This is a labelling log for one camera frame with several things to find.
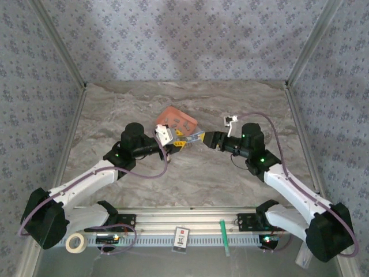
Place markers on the aluminium frame post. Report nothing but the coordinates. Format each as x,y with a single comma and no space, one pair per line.
312,43
57,43

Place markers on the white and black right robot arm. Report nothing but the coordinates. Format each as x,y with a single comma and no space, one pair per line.
294,193

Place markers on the pink plastic tray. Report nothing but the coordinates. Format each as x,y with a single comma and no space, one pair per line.
170,114

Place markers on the green marker pen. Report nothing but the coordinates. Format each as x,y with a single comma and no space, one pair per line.
224,236

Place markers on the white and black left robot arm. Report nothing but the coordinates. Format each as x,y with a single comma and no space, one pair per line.
86,179

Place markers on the cream masking tape roll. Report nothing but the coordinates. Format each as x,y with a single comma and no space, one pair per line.
69,247

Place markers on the aluminium table edge rail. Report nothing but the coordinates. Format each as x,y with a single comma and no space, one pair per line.
70,138
302,138

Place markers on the clear plastic bag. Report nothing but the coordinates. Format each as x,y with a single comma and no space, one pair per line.
302,258

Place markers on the small circuit board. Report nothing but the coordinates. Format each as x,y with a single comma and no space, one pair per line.
106,239
271,239

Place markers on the white printed card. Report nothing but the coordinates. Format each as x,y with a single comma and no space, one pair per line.
180,239

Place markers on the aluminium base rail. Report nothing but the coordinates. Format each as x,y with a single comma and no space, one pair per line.
184,216

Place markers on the light blue stapler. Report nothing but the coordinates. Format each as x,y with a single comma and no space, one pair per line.
191,139

